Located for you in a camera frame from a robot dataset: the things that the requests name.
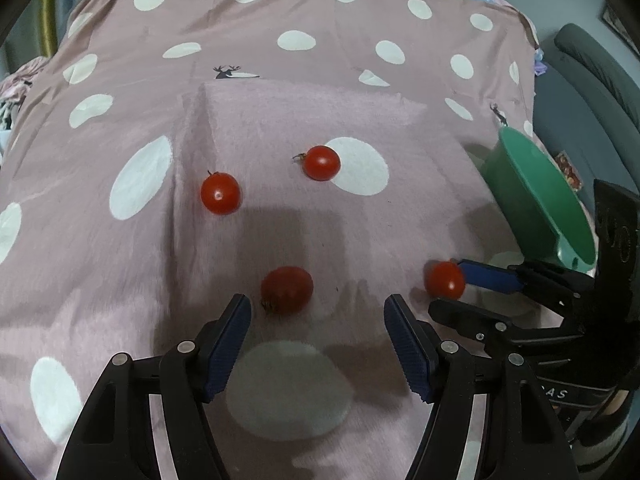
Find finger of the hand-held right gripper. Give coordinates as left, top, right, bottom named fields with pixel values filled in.
left=428, top=298, right=582, bottom=357
left=457, top=258, right=599, bottom=317

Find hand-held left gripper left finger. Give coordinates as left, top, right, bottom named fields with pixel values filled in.
left=55, top=293, right=252, bottom=480

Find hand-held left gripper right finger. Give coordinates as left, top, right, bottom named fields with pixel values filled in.
left=383, top=293, right=581, bottom=480

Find red cherry tomato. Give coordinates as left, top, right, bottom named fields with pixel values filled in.
left=201, top=171, right=243, bottom=217
left=260, top=266, right=315, bottom=317
left=424, top=261, right=467, bottom=301
left=292, top=145, right=342, bottom=181

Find green plastic bowl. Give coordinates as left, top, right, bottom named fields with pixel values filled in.
left=482, top=126, right=598, bottom=272

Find clear snack packet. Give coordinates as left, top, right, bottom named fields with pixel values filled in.
left=552, top=151, right=585, bottom=192

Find pink polka dot blanket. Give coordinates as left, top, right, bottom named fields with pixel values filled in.
left=0, top=0, right=601, bottom=480

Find grey sofa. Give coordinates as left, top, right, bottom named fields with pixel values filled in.
left=532, top=22, right=640, bottom=196

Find crumpled purple cloth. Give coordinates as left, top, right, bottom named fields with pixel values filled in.
left=531, top=45, right=550, bottom=78

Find crumpled pale clothes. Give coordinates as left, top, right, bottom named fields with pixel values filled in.
left=0, top=57, right=51, bottom=131

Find yellow and blue curtain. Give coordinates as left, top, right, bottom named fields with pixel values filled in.
left=39, top=0, right=76, bottom=57

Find framed wall picture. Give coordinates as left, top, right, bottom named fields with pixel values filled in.
left=602, top=4, right=633, bottom=41

